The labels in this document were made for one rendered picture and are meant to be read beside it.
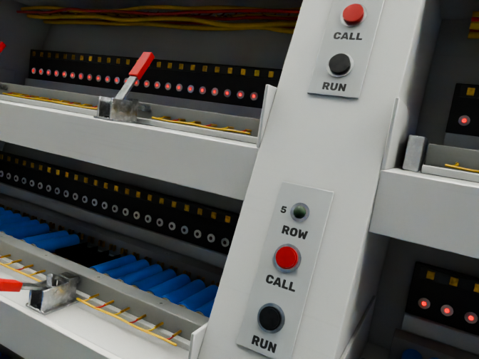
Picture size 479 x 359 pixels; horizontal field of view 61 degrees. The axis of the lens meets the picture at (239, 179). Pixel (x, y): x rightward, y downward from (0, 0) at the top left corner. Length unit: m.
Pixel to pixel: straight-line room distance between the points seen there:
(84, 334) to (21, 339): 0.07
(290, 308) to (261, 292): 0.02
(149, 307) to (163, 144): 0.15
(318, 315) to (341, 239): 0.05
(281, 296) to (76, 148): 0.27
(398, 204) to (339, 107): 0.08
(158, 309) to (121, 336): 0.04
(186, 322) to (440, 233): 0.22
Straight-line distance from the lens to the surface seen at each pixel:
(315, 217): 0.29
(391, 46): 0.33
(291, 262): 0.29
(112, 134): 0.41
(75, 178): 0.66
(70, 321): 0.42
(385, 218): 0.30
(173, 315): 0.39
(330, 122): 0.31
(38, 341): 0.44
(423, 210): 0.30
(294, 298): 0.29
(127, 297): 0.42
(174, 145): 0.37
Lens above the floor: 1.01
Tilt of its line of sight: 8 degrees up
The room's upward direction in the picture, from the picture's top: 17 degrees clockwise
